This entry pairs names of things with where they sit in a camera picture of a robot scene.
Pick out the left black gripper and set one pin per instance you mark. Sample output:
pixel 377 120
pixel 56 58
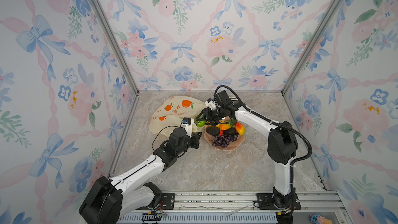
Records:
pixel 195 139

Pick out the right metal corner post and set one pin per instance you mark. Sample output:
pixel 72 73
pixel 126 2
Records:
pixel 331 10

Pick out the green apple fruit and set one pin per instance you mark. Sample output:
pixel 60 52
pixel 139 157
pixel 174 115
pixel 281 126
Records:
pixel 200 123

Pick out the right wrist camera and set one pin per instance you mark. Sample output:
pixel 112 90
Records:
pixel 212 104

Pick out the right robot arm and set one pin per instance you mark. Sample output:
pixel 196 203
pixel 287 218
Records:
pixel 285 145

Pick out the red yellow mango fruit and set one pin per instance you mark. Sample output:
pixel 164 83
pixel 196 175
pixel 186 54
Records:
pixel 240 129

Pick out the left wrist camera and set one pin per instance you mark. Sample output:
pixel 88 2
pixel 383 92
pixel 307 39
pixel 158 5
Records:
pixel 187 124

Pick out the dark avocado fruit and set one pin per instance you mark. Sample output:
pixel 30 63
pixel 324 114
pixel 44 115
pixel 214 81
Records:
pixel 213 131
pixel 231 131

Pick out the pink wavy fruit plate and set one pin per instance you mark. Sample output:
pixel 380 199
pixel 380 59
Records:
pixel 232 146

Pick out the purple grape bunch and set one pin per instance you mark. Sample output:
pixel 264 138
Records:
pixel 224 141

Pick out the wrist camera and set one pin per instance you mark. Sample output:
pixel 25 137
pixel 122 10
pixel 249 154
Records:
pixel 212 104
pixel 187 124

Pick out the left metal corner post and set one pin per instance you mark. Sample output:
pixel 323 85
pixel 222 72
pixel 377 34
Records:
pixel 110 37

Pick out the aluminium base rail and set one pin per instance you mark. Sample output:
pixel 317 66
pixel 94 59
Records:
pixel 221 207

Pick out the orange green papaya fruit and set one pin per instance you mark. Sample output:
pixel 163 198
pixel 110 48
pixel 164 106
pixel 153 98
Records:
pixel 226 125

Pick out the metal corner post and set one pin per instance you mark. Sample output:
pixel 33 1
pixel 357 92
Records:
pixel 110 37
pixel 331 10

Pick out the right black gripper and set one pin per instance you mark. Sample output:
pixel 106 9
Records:
pixel 207 113

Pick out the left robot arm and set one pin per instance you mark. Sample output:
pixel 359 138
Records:
pixel 110 199

